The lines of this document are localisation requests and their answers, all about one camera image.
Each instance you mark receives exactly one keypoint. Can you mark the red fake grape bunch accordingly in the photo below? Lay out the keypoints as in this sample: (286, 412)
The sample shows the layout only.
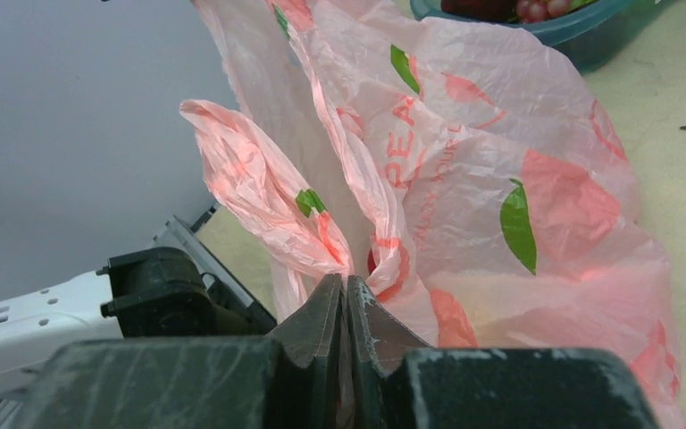
(534, 11)

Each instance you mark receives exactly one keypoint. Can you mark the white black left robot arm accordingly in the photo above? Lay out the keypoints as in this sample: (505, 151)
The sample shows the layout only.
(34, 326)

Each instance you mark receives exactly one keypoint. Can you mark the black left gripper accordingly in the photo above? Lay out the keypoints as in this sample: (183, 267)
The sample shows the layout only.
(178, 287)

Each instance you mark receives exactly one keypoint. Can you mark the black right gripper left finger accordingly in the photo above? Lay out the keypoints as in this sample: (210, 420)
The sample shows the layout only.
(305, 384)

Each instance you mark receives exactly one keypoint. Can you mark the teal plastic basin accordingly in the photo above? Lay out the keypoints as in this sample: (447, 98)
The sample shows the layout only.
(590, 35)

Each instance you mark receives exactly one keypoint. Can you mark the dark red fake apple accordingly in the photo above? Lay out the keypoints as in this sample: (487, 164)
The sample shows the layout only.
(480, 10)

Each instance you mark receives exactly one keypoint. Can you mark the pink plastic bag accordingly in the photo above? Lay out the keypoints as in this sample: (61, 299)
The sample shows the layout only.
(463, 169)

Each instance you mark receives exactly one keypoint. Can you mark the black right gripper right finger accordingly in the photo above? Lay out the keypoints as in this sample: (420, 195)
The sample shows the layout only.
(378, 341)

